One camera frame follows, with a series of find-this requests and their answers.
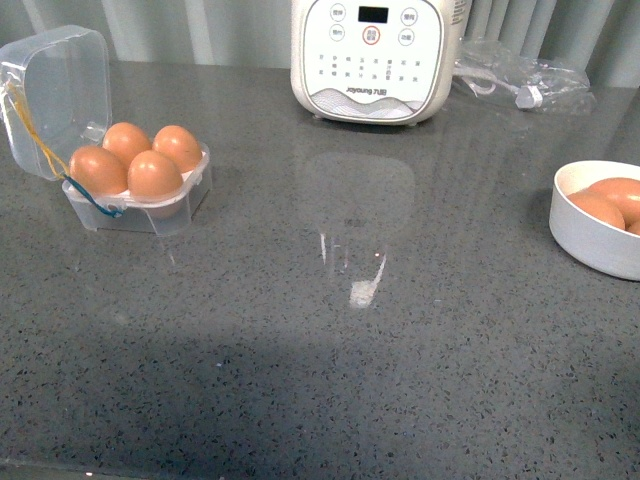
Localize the clear plastic egg box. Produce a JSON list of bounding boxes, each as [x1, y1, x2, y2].
[[1, 25, 212, 236]]

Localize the white Joyoung blender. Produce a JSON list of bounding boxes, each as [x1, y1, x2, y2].
[[290, 0, 471, 125]]

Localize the white round bowl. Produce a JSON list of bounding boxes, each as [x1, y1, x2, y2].
[[549, 160, 639, 281]]

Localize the yellow and blue rubber band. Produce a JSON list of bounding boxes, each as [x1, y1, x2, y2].
[[5, 82, 123, 218]]

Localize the clear plastic bag with cable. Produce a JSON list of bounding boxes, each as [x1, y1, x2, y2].
[[453, 40, 596, 115]]

